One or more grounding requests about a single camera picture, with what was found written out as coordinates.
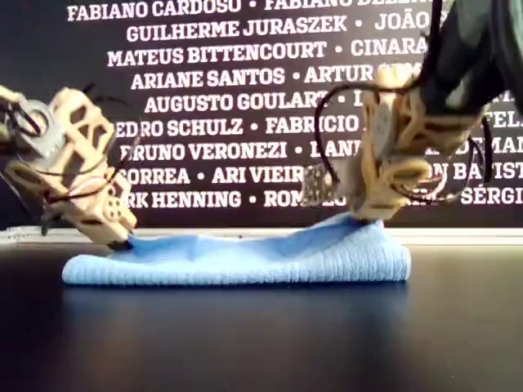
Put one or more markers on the tan right gripper body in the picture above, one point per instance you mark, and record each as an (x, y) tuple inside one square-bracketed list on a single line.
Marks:
[(380, 200)]

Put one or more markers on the tan left gripper body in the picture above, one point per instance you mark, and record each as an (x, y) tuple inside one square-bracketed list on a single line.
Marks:
[(108, 216)]

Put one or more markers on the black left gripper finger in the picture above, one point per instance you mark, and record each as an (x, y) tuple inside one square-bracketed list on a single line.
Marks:
[(120, 245)]

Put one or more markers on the blue microfibre cloth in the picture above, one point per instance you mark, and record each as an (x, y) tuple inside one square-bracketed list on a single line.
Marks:
[(245, 265)]

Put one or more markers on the tan right robot arm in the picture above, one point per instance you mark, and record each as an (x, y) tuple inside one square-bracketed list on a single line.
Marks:
[(408, 122)]

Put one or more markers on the black banner with white names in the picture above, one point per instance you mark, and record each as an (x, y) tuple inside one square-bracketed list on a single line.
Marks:
[(61, 49)]

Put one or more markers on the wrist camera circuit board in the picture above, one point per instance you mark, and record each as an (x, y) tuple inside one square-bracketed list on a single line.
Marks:
[(320, 183)]

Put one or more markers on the aluminium table frame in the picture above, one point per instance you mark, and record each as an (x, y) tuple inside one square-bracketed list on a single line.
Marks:
[(470, 236)]

